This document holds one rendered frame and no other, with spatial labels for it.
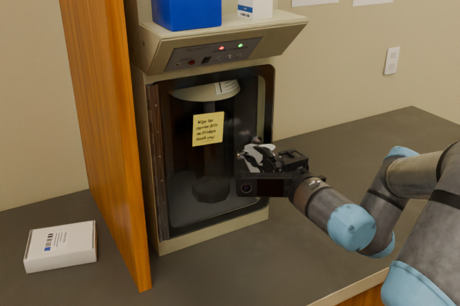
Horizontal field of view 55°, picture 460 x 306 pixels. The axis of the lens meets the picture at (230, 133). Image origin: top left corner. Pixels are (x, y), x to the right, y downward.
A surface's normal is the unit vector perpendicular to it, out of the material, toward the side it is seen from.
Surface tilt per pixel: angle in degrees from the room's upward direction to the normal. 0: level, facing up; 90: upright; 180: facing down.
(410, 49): 90
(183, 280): 0
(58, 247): 0
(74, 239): 0
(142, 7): 90
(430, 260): 49
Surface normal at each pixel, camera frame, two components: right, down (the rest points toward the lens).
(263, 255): 0.00, -0.90
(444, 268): -0.50, -0.36
